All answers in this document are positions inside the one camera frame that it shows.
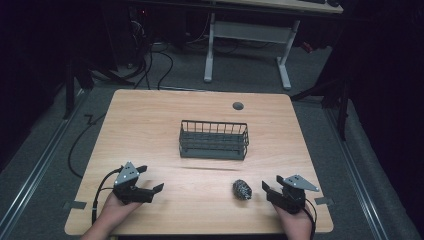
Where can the dark speckled scouring ball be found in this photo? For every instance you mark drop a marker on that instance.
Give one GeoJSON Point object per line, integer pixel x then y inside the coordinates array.
{"type": "Point", "coordinates": [242, 190]}

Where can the metal floor rail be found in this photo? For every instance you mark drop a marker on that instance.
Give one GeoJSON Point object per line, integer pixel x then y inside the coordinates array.
{"type": "Point", "coordinates": [33, 173]}
{"type": "Point", "coordinates": [360, 186]}

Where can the person's left hand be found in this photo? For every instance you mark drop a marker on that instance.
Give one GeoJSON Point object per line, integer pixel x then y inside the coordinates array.
{"type": "Point", "coordinates": [115, 211]}

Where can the black metal stand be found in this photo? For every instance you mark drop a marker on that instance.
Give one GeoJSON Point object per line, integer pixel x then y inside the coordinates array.
{"type": "Point", "coordinates": [343, 106]}
{"type": "Point", "coordinates": [69, 90]}

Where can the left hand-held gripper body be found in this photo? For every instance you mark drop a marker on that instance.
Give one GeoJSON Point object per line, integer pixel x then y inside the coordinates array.
{"type": "Point", "coordinates": [126, 176]}

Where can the grey tape strip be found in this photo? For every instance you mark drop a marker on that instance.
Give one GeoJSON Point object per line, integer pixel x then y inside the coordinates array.
{"type": "Point", "coordinates": [323, 201]}
{"type": "Point", "coordinates": [75, 205]}

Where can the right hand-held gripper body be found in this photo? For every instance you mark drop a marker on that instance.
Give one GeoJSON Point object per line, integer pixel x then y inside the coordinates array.
{"type": "Point", "coordinates": [293, 196]}

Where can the person's right hand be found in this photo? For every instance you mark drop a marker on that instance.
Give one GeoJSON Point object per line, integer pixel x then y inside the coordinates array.
{"type": "Point", "coordinates": [295, 221]}

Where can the black computer tower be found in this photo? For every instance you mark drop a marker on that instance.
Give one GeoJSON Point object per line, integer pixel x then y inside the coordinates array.
{"type": "Point", "coordinates": [133, 36]}

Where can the white-legged desk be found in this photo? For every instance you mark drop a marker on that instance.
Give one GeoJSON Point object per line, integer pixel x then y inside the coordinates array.
{"type": "Point", "coordinates": [250, 31]}

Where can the grey table grommet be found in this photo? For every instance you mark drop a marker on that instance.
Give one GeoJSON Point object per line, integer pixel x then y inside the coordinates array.
{"type": "Point", "coordinates": [237, 106]}

